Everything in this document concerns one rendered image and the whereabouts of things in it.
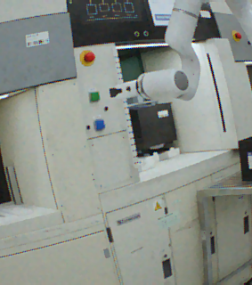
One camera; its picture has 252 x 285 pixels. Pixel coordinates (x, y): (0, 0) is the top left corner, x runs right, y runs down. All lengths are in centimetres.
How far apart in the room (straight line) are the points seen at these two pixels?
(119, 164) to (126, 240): 29
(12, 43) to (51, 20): 19
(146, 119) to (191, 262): 73
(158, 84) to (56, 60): 41
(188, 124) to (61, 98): 91
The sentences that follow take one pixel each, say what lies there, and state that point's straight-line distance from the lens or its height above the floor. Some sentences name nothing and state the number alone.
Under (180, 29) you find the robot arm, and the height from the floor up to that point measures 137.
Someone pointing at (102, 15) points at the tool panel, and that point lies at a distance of 200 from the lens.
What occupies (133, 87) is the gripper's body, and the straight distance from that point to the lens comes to 168.
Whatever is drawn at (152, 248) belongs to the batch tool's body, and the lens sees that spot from 208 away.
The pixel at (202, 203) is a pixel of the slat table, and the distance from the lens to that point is 219.
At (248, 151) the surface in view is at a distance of 208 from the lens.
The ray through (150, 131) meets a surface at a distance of 247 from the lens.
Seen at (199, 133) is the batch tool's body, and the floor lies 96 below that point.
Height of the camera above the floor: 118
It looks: 5 degrees down
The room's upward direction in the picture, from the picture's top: 11 degrees counter-clockwise
